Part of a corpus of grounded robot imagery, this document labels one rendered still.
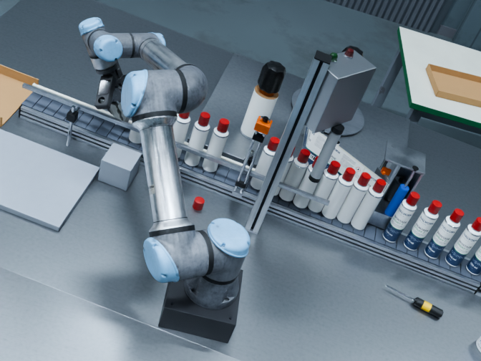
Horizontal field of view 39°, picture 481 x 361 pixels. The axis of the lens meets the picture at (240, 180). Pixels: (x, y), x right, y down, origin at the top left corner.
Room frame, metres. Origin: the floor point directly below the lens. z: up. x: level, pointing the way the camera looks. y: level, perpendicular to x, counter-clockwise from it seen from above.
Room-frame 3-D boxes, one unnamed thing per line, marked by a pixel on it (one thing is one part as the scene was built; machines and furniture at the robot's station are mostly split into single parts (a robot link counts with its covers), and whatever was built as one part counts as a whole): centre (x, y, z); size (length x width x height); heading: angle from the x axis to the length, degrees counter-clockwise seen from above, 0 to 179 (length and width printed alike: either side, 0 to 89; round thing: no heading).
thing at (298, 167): (1.79, -0.16, 0.98); 0.05 x 0.05 x 0.20
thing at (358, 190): (1.78, -0.37, 0.98); 0.05 x 0.05 x 0.20
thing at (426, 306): (1.58, -0.65, 0.84); 0.20 x 0.03 x 0.03; 80
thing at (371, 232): (1.78, -0.05, 0.86); 1.65 x 0.08 x 0.04; 89
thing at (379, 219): (1.87, -0.47, 1.01); 0.14 x 0.13 x 0.26; 89
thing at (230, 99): (2.23, -0.18, 0.86); 0.80 x 0.67 x 0.05; 89
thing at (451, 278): (1.78, -0.05, 0.85); 1.65 x 0.11 x 0.05; 89
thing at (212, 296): (1.26, -0.03, 0.97); 0.15 x 0.15 x 0.10
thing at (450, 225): (1.77, -0.69, 0.98); 0.05 x 0.05 x 0.20
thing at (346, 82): (1.70, -0.16, 1.38); 0.17 x 0.10 x 0.19; 144
